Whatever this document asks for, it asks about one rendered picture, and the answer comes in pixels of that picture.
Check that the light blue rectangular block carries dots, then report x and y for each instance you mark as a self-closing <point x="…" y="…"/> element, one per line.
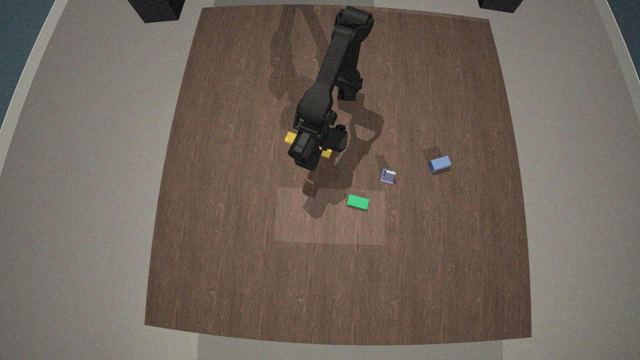
<point x="439" y="163"/>

